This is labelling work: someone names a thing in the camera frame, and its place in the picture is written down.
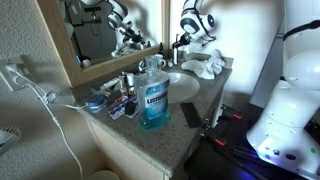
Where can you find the white wall outlet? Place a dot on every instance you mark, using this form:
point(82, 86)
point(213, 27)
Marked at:
point(9, 69)

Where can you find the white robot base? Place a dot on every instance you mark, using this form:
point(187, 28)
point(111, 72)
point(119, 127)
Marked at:
point(279, 136)

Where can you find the clear blue mouthwash bottle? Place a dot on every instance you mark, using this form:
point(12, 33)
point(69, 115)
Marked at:
point(151, 89)

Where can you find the white oval sink basin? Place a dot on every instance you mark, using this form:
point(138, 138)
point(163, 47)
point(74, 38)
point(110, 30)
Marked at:
point(182, 87)

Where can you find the blue round jar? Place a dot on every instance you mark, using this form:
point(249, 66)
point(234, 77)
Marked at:
point(96, 103)

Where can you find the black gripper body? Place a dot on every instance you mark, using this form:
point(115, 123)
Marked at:
point(185, 39)

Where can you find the white crumpled towel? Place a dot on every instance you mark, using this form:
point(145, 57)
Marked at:
point(207, 69)

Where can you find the blue contact lens packs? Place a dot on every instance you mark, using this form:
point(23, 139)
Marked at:
point(118, 110)

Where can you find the small white bottle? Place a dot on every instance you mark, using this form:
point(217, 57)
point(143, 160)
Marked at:
point(130, 80)

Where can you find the white cup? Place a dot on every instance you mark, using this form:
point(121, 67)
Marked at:
point(160, 61)

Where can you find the red handled clamp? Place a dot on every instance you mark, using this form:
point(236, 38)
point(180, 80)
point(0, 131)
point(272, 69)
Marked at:
point(229, 112)
point(211, 134)

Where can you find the white electric toothbrush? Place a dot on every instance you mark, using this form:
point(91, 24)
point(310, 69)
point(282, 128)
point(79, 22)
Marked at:
point(175, 51)

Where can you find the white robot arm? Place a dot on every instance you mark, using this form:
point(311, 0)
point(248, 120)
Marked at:
point(195, 25)

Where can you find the wood framed mirror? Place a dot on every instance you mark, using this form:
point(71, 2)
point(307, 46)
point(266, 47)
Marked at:
point(93, 38)

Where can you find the chrome faucet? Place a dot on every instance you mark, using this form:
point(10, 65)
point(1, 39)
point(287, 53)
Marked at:
point(142, 66)

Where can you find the black toiletries tray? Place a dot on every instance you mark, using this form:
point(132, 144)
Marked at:
point(116, 93)

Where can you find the dark dropper bottle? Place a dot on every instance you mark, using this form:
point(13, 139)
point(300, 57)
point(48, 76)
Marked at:
point(161, 49)

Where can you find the white tube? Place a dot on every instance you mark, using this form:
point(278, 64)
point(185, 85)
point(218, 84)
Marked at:
point(109, 84)

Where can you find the black comb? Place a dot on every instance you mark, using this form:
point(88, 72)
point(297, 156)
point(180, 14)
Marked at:
point(191, 115)

